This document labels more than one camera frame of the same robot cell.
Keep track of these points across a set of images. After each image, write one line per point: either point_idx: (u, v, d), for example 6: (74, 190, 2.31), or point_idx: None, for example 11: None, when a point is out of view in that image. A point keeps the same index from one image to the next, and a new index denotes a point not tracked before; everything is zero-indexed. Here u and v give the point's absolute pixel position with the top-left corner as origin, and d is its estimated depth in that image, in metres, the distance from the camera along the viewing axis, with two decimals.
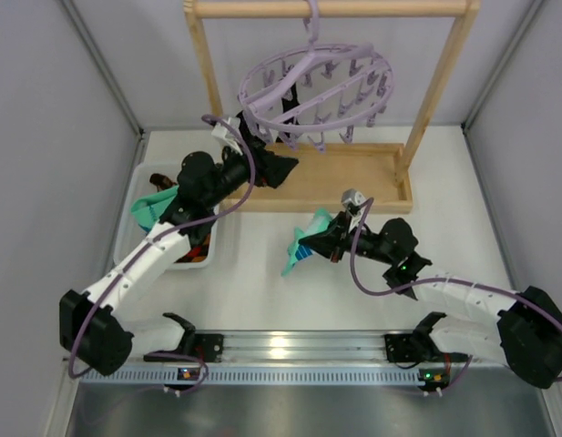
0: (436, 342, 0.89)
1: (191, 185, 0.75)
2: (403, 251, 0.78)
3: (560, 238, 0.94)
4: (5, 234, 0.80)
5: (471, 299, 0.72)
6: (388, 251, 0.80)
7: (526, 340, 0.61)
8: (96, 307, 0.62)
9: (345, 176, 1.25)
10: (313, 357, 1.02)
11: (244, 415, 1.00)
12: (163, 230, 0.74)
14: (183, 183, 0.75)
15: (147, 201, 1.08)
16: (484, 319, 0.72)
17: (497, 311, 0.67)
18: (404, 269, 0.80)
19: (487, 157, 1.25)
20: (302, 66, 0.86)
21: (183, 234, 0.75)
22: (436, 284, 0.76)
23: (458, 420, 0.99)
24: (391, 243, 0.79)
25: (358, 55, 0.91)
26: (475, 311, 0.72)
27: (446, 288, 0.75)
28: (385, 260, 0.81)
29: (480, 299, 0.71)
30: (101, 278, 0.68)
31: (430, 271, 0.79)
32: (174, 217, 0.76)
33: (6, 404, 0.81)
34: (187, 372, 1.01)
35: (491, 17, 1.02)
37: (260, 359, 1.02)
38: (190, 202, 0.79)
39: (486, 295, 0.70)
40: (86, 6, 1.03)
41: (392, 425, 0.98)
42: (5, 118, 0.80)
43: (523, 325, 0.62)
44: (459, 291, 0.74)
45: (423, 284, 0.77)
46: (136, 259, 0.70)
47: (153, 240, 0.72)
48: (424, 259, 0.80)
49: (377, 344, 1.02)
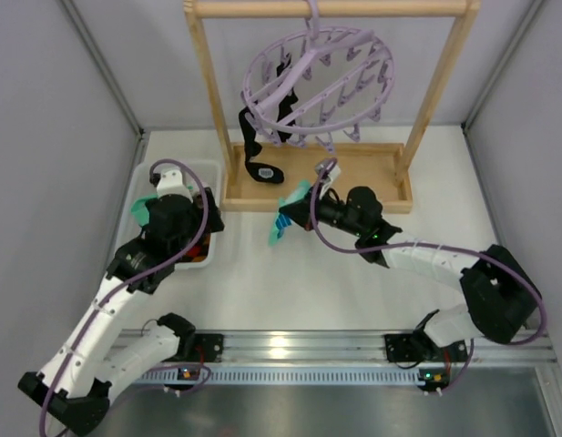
0: (434, 339, 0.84)
1: (164, 219, 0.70)
2: (369, 217, 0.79)
3: (560, 238, 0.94)
4: (5, 235, 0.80)
5: (436, 259, 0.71)
6: (355, 218, 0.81)
7: (486, 294, 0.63)
8: (47, 398, 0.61)
9: (346, 175, 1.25)
10: (313, 357, 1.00)
11: (244, 415, 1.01)
12: (111, 289, 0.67)
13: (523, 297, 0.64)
14: (155, 218, 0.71)
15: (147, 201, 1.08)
16: (450, 281, 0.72)
17: (461, 269, 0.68)
18: (376, 238, 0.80)
19: (488, 156, 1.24)
20: (304, 63, 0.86)
21: (132, 290, 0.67)
22: (405, 248, 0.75)
23: (457, 421, 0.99)
24: (356, 209, 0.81)
25: (358, 43, 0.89)
26: (442, 274, 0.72)
27: (415, 252, 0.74)
28: (354, 229, 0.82)
29: (444, 259, 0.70)
30: (56, 356, 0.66)
31: (400, 237, 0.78)
32: (124, 266, 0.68)
33: (6, 405, 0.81)
34: (187, 372, 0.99)
35: (491, 16, 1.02)
37: (261, 359, 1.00)
38: (148, 245, 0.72)
39: (451, 255, 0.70)
40: (85, 5, 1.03)
41: (393, 425, 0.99)
42: (6, 117, 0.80)
43: (484, 280, 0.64)
44: (426, 255, 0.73)
45: (392, 248, 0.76)
46: (85, 332, 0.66)
47: (99, 307, 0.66)
48: (394, 228, 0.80)
49: (376, 344, 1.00)
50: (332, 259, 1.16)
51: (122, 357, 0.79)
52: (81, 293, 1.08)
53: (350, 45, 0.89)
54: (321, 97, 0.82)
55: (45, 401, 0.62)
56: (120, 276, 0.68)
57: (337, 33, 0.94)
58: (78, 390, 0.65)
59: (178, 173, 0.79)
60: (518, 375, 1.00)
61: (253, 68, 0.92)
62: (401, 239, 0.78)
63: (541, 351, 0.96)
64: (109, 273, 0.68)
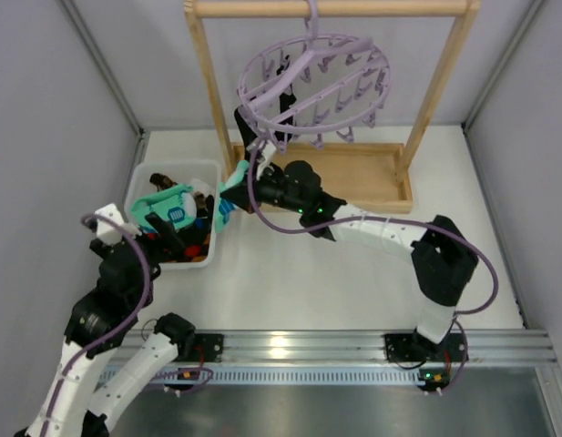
0: (427, 336, 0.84)
1: (115, 275, 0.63)
2: (308, 189, 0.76)
3: (559, 238, 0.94)
4: (5, 236, 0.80)
5: (385, 233, 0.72)
6: (295, 195, 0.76)
7: (436, 264, 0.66)
8: None
9: (346, 175, 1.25)
10: (314, 357, 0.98)
11: (244, 415, 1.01)
12: (72, 356, 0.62)
13: (465, 262, 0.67)
14: (106, 274, 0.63)
15: (147, 201, 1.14)
16: (397, 252, 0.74)
17: (411, 242, 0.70)
18: (321, 213, 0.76)
19: (488, 156, 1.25)
20: (301, 65, 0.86)
21: (93, 355, 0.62)
22: (353, 223, 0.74)
23: (457, 421, 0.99)
24: (294, 185, 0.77)
25: (356, 49, 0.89)
26: (389, 246, 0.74)
27: (363, 226, 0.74)
28: (295, 207, 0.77)
29: (394, 233, 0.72)
30: (35, 419, 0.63)
31: (345, 209, 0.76)
32: (79, 328, 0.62)
33: (6, 406, 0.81)
34: (187, 372, 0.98)
35: (491, 16, 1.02)
37: (261, 359, 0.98)
38: (104, 301, 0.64)
39: (400, 228, 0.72)
40: (86, 5, 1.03)
41: (393, 425, 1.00)
42: (6, 117, 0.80)
43: (433, 251, 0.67)
44: (376, 228, 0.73)
45: (340, 224, 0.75)
46: (56, 398, 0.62)
47: (65, 370, 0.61)
48: (339, 201, 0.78)
49: (376, 344, 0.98)
50: (332, 259, 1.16)
51: (117, 381, 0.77)
52: (81, 294, 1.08)
53: (348, 52, 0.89)
54: (315, 99, 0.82)
55: None
56: (77, 339, 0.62)
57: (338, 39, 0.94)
58: None
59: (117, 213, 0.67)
60: (519, 375, 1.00)
61: (251, 66, 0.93)
62: (346, 213, 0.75)
63: (541, 351, 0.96)
64: (66, 340, 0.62)
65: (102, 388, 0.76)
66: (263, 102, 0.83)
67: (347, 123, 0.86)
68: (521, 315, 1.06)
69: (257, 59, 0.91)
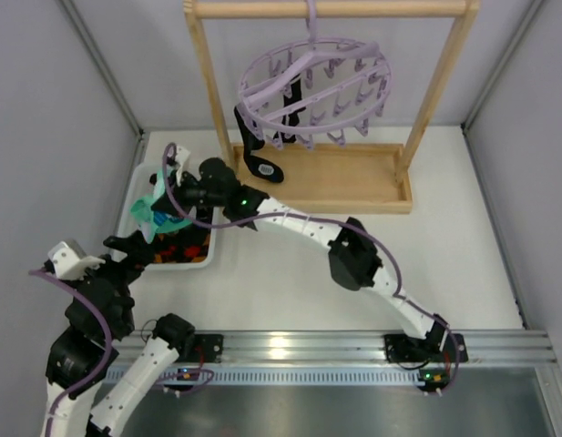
0: (414, 333, 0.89)
1: (80, 322, 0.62)
2: (224, 184, 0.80)
3: (559, 238, 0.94)
4: (5, 236, 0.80)
5: (306, 230, 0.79)
6: (214, 190, 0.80)
7: (348, 260, 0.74)
8: None
9: (345, 175, 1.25)
10: (313, 358, 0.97)
11: (244, 415, 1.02)
12: (56, 396, 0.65)
13: (369, 254, 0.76)
14: (73, 320, 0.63)
15: (147, 198, 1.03)
16: (314, 248, 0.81)
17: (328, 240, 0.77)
18: (244, 205, 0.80)
19: (487, 157, 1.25)
20: (300, 66, 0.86)
21: (75, 395, 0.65)
22: (277, 218, 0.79)
23: (457, 420, 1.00)
24: (212, 181, 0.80)
25: (362, 54, 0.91)
26: (308, 241, 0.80)
27: (286, 223, 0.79)
28: (217, 203, 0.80)
29: (313, 231, 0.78)
30: None
31: (269, 204, 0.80)
32: (59, 371, 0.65)
33: (6, 406, 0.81)
34: (187, 373, 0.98)
35: (491, 16, 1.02)
37: (260, 360, 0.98)
38: (78, 343, 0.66)
39: (318, 228, 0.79)
40: (85, 6, 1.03)
41: (393, 425, 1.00)
42: (6, 117, 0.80)
43: (343, 248, 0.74)
44: (296, 226, 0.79)
45: (263, 220, 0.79)
46: (50, 431, 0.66)
47: (52, 411, 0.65)
48: (261, 194, 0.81)
49: (376, 344, 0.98)
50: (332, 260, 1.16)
51: (118, 391, 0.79)
52: None
53: (358, 55, 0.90)
54: (310, 101, 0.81)
55: None
56: (60, 381, 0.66)
57: (345, 43, 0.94)
58: None
59: (70, 248, 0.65)
60: (518, 376, 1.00)
61: (257, 65, 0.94)
62: (270, 208, 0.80)
63: (541, 351, 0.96)
64: (50, 380, 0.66)
65: (104, 399, 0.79)
66: (260, 97, 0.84)
67: (342, 126, 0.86)
68: (521, 315, 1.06)
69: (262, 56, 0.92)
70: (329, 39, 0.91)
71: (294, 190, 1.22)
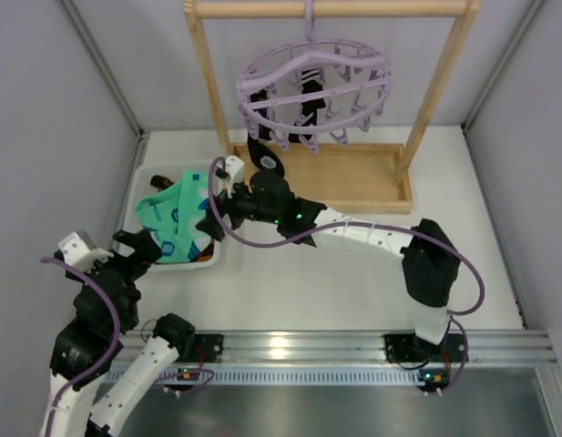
0: (425, 335, 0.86)
1: (87, 311, 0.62)
2: (277, 197, 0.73)
3: (560, 238, 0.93)
4: (6, 237, 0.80)
5: (372, 239, 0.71)
6: (267, 205, 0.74)
7: (428, 272, 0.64)
8: None
9: (348, 175, 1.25)
10: (313, 358, 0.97)
11: (244, 416, 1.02)
12: (59, 388, 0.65)
13: (451, 262, 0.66)
14: (80, 309, 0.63)
15: (149, 202, 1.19)
16: (387, 258, 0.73)
17: (400, 248, 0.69)
18: (300, 218, 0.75)
19: (487, 157, 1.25)
20: (296, 63, 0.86)
21: (78, 386, 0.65)
22: (337, 229, 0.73)
23: (458, 418, 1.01)
24: (262, 193, 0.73)
25: (369, 66, 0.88)
26: (378, 252, 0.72)
27: (348, 232, 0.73)
28: (270, 217, 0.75)
29: (381, 239, 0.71)
30: None
31: (327, 216, 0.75)
32: (63, 364, 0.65)
33: (8, 404, 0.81)
34: (187, 372, 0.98)
35: (491, 16, 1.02)
37: (260, 359, 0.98)
38: (85, 334, 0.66)
39: (386, 234, 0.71)
40: (85, 6, 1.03)
41: (393, 426, 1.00)
42: (6, 117, 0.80)
43: (422, 257, 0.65)
44: (360, 235, 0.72)
45: (323, 232, 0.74)
46: (51, 424, 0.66)
47: (55, 403, 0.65)
48: (318, 205, 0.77)
49: (376, 344, 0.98)
50: (332, 259, 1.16)
51: (118, 390, 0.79)
52: None
53: (363, 66, 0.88)
54: (295, 99, 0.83)
55: None
56: (64, 373, 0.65)
57: (366, 50, 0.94)
58: None
59: (79, 238, 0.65)
60: (519, 376, 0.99)
61: (270, 55, 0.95)
62: (330, 218, 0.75)
63: (541, 351, 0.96)
64: (54, 370, 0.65)
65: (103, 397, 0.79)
66: (250, 85, 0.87)
67: (327, 128, 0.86)
68: (521, 315, 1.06)
69: (280, 48, 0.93)
70: (351, 42, 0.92)
71: (296, 189, 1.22)
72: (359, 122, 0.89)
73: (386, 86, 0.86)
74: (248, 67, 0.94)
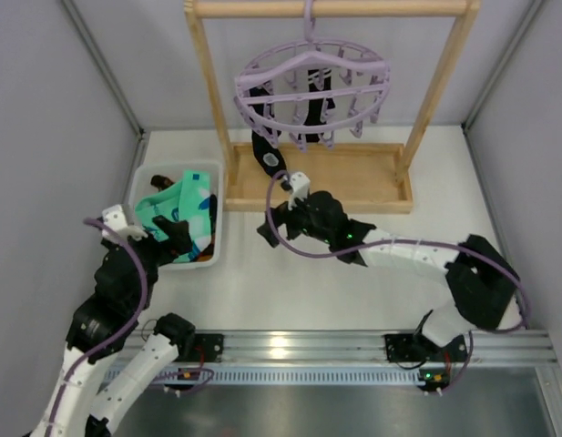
0: (433, 339, 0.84)
1: (108, 282, 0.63)
2: (331, 217, 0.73)
3: (560, 238, 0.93)
4: (5, 237, 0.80)
5: (417, 256, 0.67)
6: (319, 223, 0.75)
7: (474, 288, 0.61)
8: None
9: (348, 176, 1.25)
10: (313, 358, 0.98)
11: (244, 416, 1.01)
12: (74, 361, 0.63)
13: (503, 281, 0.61)
14: (100, 282, 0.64)
15: (150, 202, 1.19)
16: (434, 275, 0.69)
17: (444, 264, 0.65)
18: (351, 239, 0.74)
19: (487, 157, 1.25)
20: (294, 63, 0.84)
21: (94, 360, 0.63)
22: (383, 247, 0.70)
23: (458, 418, 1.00)
24: (316, 213, 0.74)
25: (370, 71, 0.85)
26: (424, 269, 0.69)
27: (394, 248, 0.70)
28: (321, 234, 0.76)
29: (426, 255, 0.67)
30: (38, 426, 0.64)
31: (374, 235, 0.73)
32: (80, 337, 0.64)
33: (7, 405, 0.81)
34: (187, 372, 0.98)
35: (491, 16, 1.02)
37: (260, 359, 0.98)
38: (103, 309, 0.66)
39: (432, 250, 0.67)
40: (86, 6, 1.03)
41: (393, 425, 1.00)
42: (6, 117, 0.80)
43: (469, 273, 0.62)
44: (406, 251, 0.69)
45: (370, 249, 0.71)
46: (59, 403, 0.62)
47: (66, 379, 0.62)
48: (368, 225, 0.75)
49: (377, 344, 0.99)
50: (332, 259, 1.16)
51: (118, 384, 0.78)
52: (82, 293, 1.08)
53: (363, 70, 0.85)
54: (291, 98, 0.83)
55: None
56: (79, 347, 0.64)
57: (370, 54, 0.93)
58: None
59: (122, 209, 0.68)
60: (519, 376, 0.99)
61: (272, 52, 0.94)
62: (378, 237, 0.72)
63: (541, 351, 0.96)
64: (68, 345, 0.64)
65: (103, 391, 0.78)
66: (249, 79, 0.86)
67: (321, 128, 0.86)
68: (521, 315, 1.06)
69: (284, 45, 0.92)
70: (355, 45, 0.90)
71: None
72: (354, 124, 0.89)
73: (383, 93, 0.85)
74: (250, 62, 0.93)
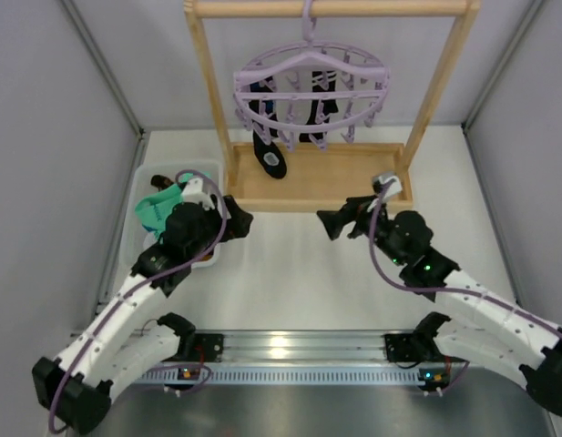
0: (439, 348, 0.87)
1: (178, 228, 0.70)
2: (417, 244, 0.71)
3: (561, 238, 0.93)
4: (5, 236, 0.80)
5: (509, 326, 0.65)
6: (400, 243, 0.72)
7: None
8: (66, 377, 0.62)
9: (345, 176, 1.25)
10: (313, 357, 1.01)
11: (244, 415, 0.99)
12: (134, 285, 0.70)
13: None
14: (170, 227, 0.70)
15: (150, 201, 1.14)
16: (518, 349, 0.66)
17: (540, 348, 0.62)
18: (427, 270, 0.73)
19: (487, 157, 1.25)
20: (292, 62, 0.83)
21: (155, 286, 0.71)
22: (468, 299, 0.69)
23: (460, 418, 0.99)
24: (403, 236, 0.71)
25: (369, 76, 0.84)
26: (509, 340, 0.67)
27: (481, 306, 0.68)
28: (396, 256, 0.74)
29: (519, 329, 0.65)
30: (73, 343, 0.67)
31: (458, 279, 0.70)
32: (146, 268, 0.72)
33: (5, 404, 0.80)
34: (187, 372, 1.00)
35: (491, 16, 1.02)
37: (260, 359, 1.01)
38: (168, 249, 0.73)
39: (526, 325, 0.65)
40: (86, 5, 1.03)
41: (393, 425, 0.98)
42: (6, 116, 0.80)
43: None
44: (495, 315, 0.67)
45: (452, 294, 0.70)
46: (107, 321, 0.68)
47: (124, 297, 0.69)
48: (451, 263, 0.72)
49: (376, 344, 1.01)
50: (332, 259, 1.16)
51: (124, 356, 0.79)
52: (80, 293, 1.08)
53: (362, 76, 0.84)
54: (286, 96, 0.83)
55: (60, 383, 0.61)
56: (143, 274, 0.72)
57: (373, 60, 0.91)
58: (88, 380, 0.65)
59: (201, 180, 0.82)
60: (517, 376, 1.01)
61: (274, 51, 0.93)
62: (461, 283, 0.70)
63: None
64: (134, 271, 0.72)
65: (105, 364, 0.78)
66: (247, 75, 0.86)
67: (315, 127, 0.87)
68: None
69: (289, 45, 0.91)
70: (359, 50, 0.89)
71: (297, 189, 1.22)
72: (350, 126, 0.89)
73: (379, 99, 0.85)
74: (255, 58, 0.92)
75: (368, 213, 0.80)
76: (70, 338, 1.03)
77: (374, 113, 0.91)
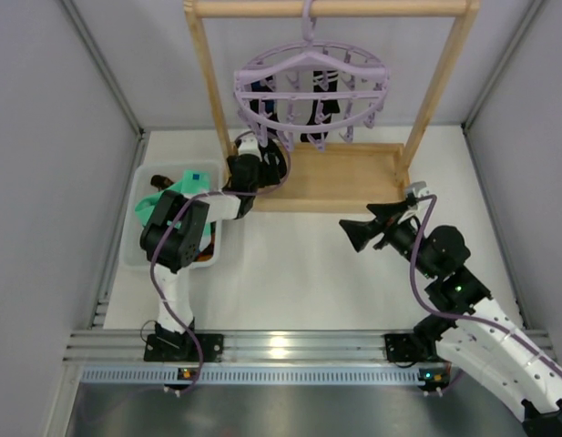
0: (439, 349, 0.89)
1: (245, 171, 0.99)
2: (454, 263, 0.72)
3: (560, 238, 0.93)
4: (4, 236, 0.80)
5: (530, 369, 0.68)
6: (433, 259, 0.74)
7: None
8: (190, 204, 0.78)
9: (345, 175, 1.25)
10: (313, 357, 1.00)
11: (244, 415, 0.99)
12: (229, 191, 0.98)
13: None
14: (240, 169, 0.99)
15: (150, 201, 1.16)
16: (530, 390, 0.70)
17: (556, 400, 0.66)
18: (459, 290, 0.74)
19: (487, 157, 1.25)
20: (293, 61, 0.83)
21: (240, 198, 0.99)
22: (493, 330, 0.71)
23: (460, 417, 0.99)
24: (440, 252, 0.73)
25: (369, 76, 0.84)
26: (525, 380, 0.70)
27: (505, 341, 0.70)
28: (428, 270, 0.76)
29: (539, 375, 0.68)
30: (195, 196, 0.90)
31: (487, 311, 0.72)
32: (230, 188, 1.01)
33: (6, 402, 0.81)
34: (187, 372, 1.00)
35: (490, 16, 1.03)
37: (260, 359, 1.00)
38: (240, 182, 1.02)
39: (547, 371, 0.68)
40: (85, 6, 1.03)
41: (393, 425, 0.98)
42: (5, 117, 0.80)
43: None
44: (519, 355, 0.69)
45: (477, 323, 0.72)
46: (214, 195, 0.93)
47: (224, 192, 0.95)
48: (484, 290, 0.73)
49: (376, 344, 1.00)
50: (332, 259, 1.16)
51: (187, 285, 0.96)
52: (81, 293, 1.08)
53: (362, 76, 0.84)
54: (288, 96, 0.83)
55: (185, 207, 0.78)
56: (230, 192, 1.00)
57: (373, 59, 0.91)
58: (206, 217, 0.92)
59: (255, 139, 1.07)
60: None
61: (275, 50, 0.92)
62: (489, 314, 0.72)
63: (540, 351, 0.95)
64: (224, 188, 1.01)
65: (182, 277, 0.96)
66: (247, 75, 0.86)
67: (315, 128, 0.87)
68: (521, 315, 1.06)
69: (291, 44, 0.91)
70: (361, 50, 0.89)
71: (301, 189, 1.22)
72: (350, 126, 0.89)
73: (379, 99, 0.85)
74: (256, 56, 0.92)
75: (399, 225, 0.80)
76: (70, 339, 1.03)
77: (374, 114, 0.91)
